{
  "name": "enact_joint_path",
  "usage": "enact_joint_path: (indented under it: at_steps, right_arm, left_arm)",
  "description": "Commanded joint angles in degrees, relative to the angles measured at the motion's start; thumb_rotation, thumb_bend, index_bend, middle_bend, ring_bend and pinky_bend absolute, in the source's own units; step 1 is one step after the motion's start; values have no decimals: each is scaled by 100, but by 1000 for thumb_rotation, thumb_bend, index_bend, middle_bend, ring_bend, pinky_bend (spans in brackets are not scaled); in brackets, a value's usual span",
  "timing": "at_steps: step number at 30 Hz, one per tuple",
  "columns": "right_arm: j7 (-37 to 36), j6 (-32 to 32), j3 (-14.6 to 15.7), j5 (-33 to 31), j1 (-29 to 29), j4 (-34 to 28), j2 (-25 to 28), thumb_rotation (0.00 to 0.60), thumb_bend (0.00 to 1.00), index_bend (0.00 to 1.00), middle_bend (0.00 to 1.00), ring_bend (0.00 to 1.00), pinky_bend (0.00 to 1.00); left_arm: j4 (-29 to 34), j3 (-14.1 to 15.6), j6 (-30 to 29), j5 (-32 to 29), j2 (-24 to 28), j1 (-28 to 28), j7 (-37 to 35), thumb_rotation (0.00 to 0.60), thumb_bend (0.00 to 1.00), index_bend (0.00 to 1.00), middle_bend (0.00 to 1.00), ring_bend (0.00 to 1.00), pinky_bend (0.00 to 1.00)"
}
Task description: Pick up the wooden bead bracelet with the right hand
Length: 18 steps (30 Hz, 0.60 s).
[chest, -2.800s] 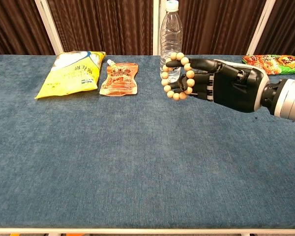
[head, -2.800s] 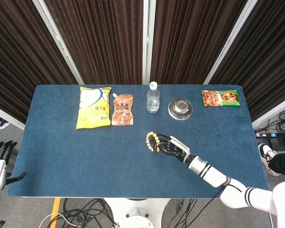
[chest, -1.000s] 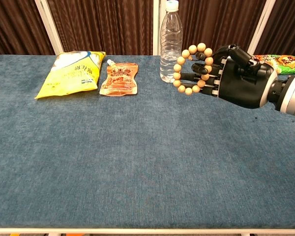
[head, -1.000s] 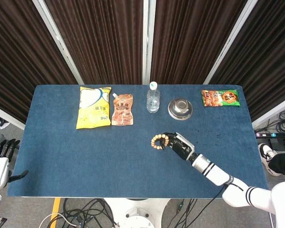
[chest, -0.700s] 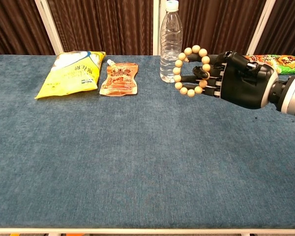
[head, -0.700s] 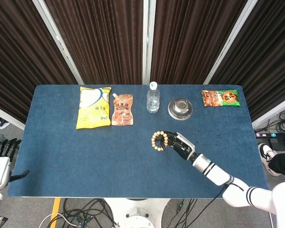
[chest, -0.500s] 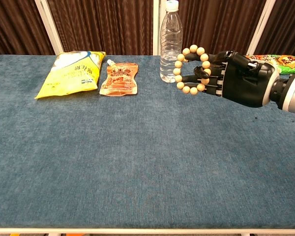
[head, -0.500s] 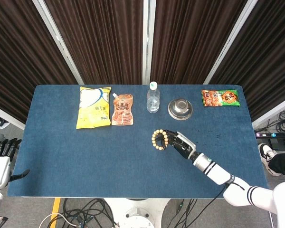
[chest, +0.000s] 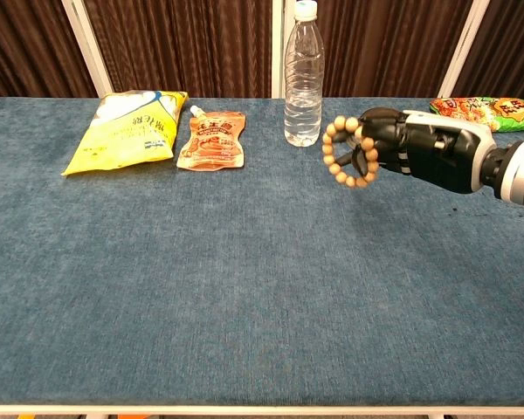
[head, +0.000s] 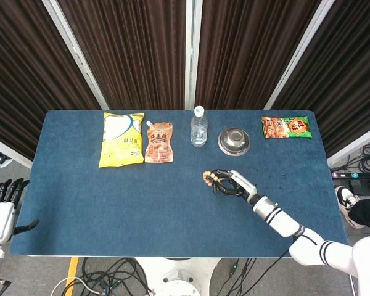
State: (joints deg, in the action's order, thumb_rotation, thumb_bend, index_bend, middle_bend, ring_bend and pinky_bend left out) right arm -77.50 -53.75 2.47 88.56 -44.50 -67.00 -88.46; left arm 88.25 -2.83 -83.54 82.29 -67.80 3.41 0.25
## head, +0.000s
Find dark brown curtain panel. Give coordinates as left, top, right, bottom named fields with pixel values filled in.
left=271, top=0, right=370, bottom=158
left=195, top=0, right=323, bottom=110
left=57, top=0, right=187, bottom=110
left=0, top=0, right=104, bottom=161

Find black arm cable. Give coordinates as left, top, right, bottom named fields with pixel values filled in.
left=255, top=234, right=320, bottom=290

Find white floor cable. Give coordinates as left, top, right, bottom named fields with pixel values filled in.
left=51, top=276, right=107, bottom=296

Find black trouser leg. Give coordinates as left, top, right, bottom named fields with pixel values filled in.
left=347, top=198, right=370, bottom=228

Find yellow floor tape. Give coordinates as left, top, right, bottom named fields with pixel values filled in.
left=64, top=257, right=80, bottom=287

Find black cables with green light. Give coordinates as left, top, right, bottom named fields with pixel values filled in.
left=224, top=257, right=257, bottom=296

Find black foot pedals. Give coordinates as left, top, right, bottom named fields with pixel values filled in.
left=334, top=178, right=370, bottom=195

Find clear plastic water bottle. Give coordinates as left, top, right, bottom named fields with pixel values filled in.
left=190, top=105, right=208, bottom=147

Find orange spout pouch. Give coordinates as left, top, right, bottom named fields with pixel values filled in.
left=144, top=120, right=175, bottom=163

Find white black sneaker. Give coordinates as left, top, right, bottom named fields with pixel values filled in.
left=335, top=186, right=366, bottom=229

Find stainless steel bowl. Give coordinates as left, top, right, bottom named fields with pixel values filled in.
left=217, top=127, right=251, bottom=156

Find black floor cable bundle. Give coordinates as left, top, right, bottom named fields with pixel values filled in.
left=51, top=257, right=155, bottom=296

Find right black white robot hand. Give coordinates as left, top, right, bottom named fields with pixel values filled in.
left=207, top=168, right=260, bottom=205

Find white frame rail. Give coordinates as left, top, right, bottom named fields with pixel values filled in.
left=326, top=121, right=370, bottom=167
left=0, top=134, right=34, bottom=170

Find white frame post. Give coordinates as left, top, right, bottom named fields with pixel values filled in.
left=42, top=0, right=109, bottom=110
left=264, top=0, right=332, bottom=110
left=184, top=0, right=203, bottom=110

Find yellow white snack bag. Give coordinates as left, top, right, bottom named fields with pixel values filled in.
left=98, top=112, right=146, bottom=169

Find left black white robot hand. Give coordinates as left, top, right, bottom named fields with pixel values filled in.
left=0, top=178, right=40, bottom=244

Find wooden bead bracelet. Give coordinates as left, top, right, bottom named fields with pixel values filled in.
left=202, top=170, right=220, bottom=187

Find blue table cloth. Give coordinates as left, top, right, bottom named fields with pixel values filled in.
left=8, top=109, right=350, bottom=258

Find white pedestal base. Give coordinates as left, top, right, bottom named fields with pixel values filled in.
left=135, top=257, right=226, bottom=296

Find green orange snack packet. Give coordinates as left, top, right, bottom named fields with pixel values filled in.
left=261, top=115, right=313, bottom=140

